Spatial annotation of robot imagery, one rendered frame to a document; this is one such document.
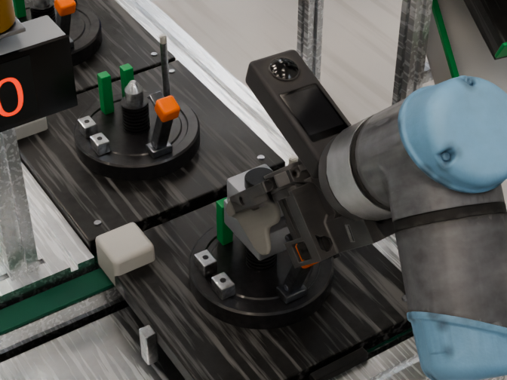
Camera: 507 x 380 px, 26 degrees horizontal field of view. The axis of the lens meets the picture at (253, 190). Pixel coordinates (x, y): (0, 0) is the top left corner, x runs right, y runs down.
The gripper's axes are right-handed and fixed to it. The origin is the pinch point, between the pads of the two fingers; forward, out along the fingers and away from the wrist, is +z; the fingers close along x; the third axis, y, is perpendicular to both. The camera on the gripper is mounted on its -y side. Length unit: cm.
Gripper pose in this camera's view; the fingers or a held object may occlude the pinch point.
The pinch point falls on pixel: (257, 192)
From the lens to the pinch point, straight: 101.0
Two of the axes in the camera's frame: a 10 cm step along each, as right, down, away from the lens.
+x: 8.4, -3.5, 4.1
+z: -3.7, 1.7, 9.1
